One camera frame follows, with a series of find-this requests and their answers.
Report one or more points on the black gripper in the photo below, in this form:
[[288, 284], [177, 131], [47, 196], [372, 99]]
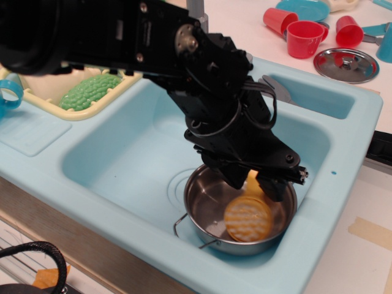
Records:
[[235, 136]]

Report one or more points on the yellow dish brush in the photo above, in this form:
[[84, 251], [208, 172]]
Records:
[[248, 218]]

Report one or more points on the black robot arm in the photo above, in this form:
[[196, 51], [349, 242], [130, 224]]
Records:
[[205, 75]]

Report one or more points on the stainless steel pot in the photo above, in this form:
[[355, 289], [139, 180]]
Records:
[[206, 198]]

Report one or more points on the steel pot lid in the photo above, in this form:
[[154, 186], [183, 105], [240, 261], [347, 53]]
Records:
[[347, 65]]

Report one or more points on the grey plastic fork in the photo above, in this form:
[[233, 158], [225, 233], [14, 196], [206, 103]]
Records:
[[281, 92]]

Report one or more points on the light blue toy sink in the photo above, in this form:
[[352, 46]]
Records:
[[122, 173]]

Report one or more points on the red cup front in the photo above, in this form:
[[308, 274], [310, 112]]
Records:
[[304, 37]]

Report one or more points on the red cup lying left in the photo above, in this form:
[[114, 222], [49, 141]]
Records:
[[278, 20]]

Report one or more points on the yellow dish rack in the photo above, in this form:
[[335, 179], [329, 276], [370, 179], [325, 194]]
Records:
[[126, 82]]

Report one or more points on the red cup right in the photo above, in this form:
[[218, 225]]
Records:
[[348, 33]]

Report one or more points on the blue plastic plate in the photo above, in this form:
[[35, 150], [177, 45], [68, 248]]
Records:
[[306, 9]]

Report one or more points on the blue cup right edge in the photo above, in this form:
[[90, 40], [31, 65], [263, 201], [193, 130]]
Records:
[[384, 52]]

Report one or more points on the grey toy faucet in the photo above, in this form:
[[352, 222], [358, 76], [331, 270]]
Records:
[[196, 10]]

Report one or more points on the green bumpy toy vegetable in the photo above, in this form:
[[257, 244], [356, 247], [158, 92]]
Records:
[[81, 96]]

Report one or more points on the cream toy top right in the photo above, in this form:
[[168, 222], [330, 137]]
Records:
[[341, 5]]

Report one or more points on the blue plastic utensil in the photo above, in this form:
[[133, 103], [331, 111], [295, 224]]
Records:
[[376, 30]]

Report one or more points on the cream toy jug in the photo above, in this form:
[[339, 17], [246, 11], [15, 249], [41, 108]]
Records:
[[54, 87]]

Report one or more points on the yellow tape piece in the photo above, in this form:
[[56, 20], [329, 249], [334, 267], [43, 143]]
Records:
[[46, 278]]

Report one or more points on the blue cup handle left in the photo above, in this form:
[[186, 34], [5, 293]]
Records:
[[11, 96]]

